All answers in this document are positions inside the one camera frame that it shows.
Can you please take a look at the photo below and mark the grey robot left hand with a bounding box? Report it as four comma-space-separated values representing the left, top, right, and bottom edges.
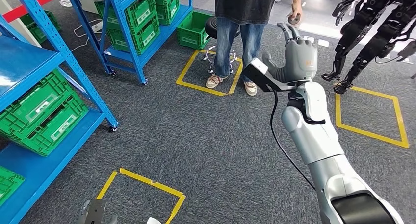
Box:
76, 199, 118, 224

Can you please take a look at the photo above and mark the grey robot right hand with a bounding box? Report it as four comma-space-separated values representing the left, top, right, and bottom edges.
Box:
261, 22, 318, 84

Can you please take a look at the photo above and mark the blue steel shelf rack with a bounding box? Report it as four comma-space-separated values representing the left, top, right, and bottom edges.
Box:
65, 0, 195, 86
0, 0, 119, 224

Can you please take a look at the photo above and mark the black humanoid robot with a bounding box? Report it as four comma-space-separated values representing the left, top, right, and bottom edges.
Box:
321, 0, 416, 95

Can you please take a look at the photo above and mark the person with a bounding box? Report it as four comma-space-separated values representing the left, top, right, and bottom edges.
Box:
205, 0, 304, 97

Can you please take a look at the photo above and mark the black stool chrome base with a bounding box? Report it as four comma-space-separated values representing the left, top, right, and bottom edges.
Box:
202, 16, 242, 75

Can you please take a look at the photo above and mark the white panel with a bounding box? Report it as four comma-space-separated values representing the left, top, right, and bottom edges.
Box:
0, 0, 41, 48

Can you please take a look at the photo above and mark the red barrier belt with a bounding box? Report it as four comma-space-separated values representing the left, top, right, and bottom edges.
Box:
2, 0, 66, 24

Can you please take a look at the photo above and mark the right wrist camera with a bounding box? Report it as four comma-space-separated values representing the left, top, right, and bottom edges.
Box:
241, 57, 305, 93

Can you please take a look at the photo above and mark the black camera cable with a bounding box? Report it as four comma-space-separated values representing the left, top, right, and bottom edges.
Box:
269, 89, 316, 191

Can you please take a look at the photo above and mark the white cable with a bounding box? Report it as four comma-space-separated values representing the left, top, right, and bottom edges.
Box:
70, 18, 102, 52

